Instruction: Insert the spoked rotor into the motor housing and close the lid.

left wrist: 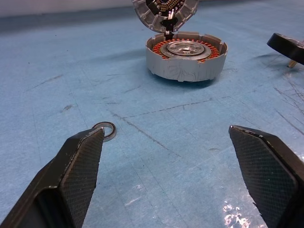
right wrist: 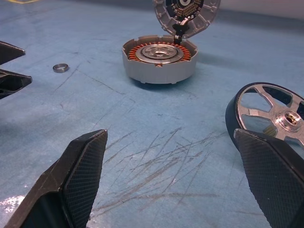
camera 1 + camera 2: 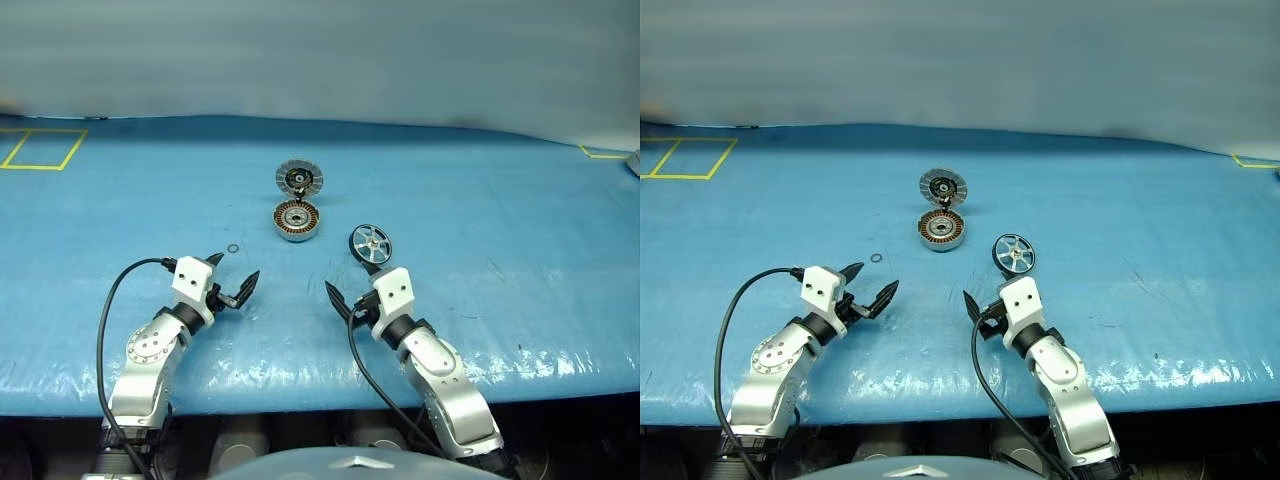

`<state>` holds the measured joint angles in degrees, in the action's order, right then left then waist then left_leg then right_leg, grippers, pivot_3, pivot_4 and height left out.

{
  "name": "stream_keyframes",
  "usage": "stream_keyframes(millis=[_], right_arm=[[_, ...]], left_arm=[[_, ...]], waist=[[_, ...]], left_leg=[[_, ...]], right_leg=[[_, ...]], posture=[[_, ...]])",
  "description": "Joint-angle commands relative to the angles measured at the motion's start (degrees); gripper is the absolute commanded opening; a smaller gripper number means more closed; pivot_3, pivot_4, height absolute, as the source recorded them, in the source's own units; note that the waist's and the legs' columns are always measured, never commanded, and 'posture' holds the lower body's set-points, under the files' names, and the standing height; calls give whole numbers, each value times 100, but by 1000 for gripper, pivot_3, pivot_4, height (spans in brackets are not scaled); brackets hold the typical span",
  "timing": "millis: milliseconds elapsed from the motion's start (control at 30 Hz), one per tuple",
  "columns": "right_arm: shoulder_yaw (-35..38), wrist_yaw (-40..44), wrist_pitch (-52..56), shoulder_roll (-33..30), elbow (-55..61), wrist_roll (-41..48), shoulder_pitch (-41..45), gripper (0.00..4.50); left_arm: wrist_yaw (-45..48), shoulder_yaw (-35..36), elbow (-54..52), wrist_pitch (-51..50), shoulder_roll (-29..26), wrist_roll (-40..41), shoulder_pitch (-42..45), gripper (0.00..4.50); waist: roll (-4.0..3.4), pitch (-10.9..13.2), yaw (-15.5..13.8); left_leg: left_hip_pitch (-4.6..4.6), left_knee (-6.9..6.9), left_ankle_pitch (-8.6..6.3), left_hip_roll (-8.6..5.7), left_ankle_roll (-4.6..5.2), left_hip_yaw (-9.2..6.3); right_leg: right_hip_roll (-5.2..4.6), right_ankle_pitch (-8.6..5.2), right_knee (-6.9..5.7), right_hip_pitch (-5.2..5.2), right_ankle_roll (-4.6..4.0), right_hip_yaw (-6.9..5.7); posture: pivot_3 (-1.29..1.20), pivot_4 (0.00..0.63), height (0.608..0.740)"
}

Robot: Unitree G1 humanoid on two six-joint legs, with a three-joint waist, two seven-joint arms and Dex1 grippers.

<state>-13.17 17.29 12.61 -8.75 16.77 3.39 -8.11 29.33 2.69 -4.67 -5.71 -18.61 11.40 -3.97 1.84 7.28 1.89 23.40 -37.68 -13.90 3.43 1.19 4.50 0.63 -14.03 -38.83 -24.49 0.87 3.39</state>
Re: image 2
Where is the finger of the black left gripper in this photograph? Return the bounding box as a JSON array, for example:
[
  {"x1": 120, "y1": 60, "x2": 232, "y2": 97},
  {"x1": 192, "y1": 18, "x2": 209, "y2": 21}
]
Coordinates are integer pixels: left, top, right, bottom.
[
  {"x1": 0, "y1": 40, "x2": 26, "y2": 65},
  {"x1": 0, "y1": 68, "x2": 33, "y2": 100}
]

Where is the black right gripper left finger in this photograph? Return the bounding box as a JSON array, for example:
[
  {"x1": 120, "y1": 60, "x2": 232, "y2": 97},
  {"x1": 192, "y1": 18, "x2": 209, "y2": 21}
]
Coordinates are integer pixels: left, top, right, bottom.
[{"x1": 3, "y1": 129, "x2": 109, "y2": 228}]

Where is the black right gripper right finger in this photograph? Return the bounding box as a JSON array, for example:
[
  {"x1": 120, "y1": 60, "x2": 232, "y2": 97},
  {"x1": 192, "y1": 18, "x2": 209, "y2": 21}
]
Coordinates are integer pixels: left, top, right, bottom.
[{"x1": 234, "y1": 128, "x2": 304, "y2": 228}]

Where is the silver spoked rotor black rim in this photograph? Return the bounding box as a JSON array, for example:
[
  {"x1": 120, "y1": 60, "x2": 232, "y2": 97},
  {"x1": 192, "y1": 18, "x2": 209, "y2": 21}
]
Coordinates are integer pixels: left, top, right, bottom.
[{"x1": 225, "y1": 82, "x2": 304, "y2": 154}]

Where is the grey motor housing with stator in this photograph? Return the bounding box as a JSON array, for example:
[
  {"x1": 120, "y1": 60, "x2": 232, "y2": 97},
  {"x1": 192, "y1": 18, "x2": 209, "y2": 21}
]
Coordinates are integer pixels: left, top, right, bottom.
[{"x1": 122, "y1": 34, "x2": 199, "y2": 86}]

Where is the grey motor end cover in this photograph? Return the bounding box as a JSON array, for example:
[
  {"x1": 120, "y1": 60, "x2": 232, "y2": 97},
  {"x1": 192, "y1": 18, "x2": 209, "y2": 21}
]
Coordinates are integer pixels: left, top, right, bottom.
[{"x1": 153, "y1": 0, "x2": 221, "y2": 45}]

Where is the small metal bearing ring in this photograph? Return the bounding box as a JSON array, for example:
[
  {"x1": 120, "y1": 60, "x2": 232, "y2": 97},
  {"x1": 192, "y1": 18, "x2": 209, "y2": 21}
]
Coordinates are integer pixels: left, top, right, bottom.
[{"x1": 52, "y1": 63, "x2": 71, "y2": 73}]

